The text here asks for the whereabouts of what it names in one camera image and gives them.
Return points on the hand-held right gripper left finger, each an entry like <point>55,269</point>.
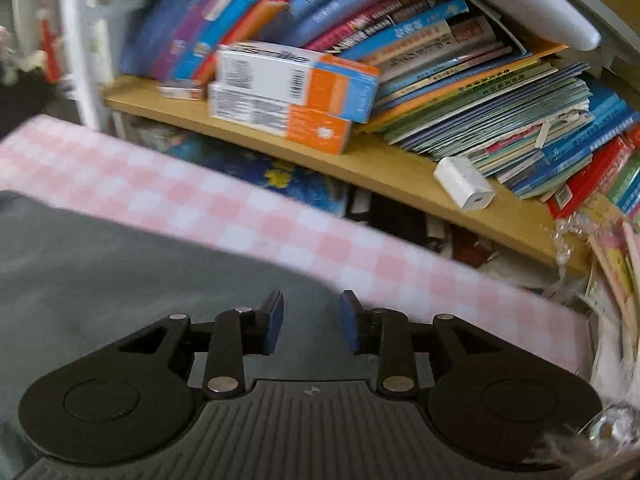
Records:
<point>272,321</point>

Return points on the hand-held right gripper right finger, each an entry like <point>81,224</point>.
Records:
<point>350,322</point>

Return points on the grey garment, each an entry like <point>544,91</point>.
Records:
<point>100,270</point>

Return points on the pile of dark blue books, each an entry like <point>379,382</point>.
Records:
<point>250,170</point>

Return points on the wooden bookshelf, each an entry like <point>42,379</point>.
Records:
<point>390,170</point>

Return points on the white charger plug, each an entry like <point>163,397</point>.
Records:
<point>462,182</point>

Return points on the pink checked bedsheet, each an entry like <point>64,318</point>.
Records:
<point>150,185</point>

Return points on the white and orange box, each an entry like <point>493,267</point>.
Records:
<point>300,75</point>
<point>280,117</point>

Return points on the small red and white box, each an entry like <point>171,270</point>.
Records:
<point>180,90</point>

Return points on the pile of loose papers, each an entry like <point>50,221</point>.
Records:
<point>617,270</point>

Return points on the row of colourful books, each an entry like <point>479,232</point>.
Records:
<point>450,60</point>

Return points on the clear glass ball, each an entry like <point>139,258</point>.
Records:
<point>612,427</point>

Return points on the red tassel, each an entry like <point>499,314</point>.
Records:
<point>50,50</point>

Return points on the white shelf frame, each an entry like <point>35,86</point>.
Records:
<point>82,35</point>

